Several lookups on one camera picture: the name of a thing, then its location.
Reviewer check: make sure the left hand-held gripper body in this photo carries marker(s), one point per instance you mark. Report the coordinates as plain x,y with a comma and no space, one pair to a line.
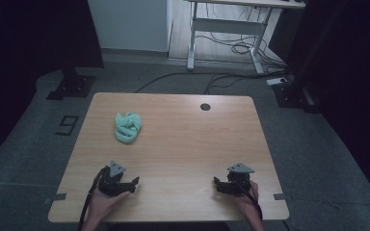
112,184

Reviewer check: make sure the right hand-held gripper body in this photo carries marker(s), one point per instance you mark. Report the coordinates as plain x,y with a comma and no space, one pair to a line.
237,184

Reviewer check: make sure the mint green towel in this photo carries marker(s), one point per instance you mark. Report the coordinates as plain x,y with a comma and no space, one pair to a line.
127,127

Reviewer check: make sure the person's right hand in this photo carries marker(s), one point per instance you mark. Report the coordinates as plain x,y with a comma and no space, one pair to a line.
245,202

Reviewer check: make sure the person's left hand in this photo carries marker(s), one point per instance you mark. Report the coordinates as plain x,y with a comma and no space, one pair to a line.
104,203

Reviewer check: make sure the grey tape piece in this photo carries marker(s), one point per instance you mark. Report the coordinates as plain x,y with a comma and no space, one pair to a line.
55,197
282,196

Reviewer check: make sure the black tape floor mark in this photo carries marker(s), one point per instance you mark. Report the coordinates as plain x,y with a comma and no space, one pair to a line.
67,125

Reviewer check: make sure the black table grommet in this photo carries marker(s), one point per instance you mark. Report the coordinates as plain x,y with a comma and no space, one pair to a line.
205,107

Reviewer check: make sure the black stand base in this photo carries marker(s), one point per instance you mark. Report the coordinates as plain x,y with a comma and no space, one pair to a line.
294,93
72,86

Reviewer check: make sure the white power strip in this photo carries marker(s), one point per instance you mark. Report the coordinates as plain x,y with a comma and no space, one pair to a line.
277,81

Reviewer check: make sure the dark curtain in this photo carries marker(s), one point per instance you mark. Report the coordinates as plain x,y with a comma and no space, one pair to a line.
29,64
350,80

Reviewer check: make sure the white cabinet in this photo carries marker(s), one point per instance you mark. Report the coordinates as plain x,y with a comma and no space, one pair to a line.
128,25

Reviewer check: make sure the white metal desk frame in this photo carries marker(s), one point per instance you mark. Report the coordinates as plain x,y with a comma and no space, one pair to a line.
228,26

